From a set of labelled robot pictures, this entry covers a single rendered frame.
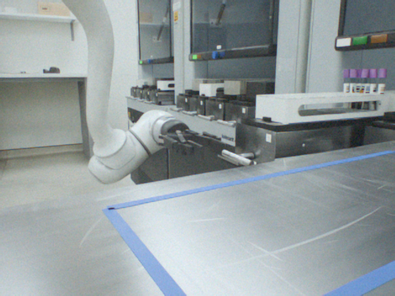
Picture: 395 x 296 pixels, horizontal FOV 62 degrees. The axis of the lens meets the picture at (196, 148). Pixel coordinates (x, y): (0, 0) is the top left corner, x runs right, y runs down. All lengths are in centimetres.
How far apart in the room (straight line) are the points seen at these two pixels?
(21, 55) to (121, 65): 104
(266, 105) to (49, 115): 353
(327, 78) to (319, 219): 73
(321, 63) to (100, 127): 60
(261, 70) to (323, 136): 117
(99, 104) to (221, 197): 66
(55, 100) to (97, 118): 317
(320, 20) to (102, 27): 55
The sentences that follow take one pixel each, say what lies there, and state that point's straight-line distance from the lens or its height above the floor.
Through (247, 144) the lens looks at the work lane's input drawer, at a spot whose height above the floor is 77.
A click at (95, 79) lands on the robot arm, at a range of 85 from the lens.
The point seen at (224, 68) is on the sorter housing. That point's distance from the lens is 170.
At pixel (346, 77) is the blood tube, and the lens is 88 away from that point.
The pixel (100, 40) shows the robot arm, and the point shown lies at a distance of 83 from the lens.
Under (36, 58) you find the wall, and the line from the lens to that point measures 404.
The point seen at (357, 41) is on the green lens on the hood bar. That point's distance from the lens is 85.
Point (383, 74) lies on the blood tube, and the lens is 85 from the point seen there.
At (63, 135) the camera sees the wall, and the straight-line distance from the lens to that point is 410.
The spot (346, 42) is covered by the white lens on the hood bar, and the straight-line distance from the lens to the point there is 87.
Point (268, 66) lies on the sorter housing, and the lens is 185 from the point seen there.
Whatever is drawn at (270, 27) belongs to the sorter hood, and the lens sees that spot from 110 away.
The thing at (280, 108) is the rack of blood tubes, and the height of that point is 84.
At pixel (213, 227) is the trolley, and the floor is 82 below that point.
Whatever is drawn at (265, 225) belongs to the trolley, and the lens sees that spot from 21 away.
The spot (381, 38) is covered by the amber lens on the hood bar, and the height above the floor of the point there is 98.
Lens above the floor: 91
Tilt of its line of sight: 13 degrees down
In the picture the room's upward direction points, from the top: straight up
